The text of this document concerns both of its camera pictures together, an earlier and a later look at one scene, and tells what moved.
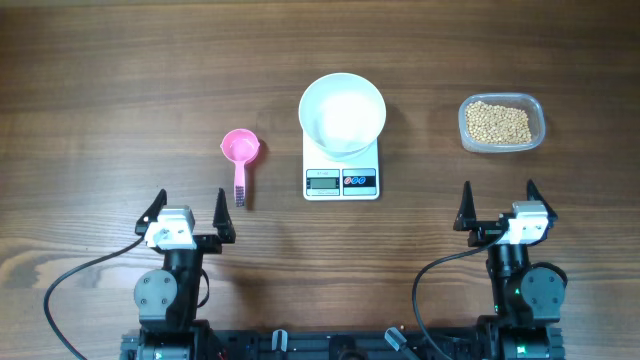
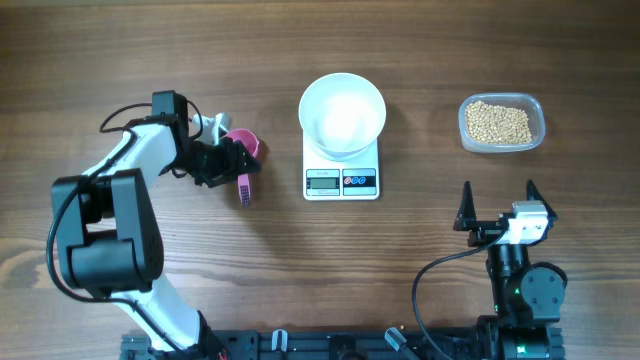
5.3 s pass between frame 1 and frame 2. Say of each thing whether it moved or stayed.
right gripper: stayed
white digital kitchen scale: stayed
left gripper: moved
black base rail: stayed
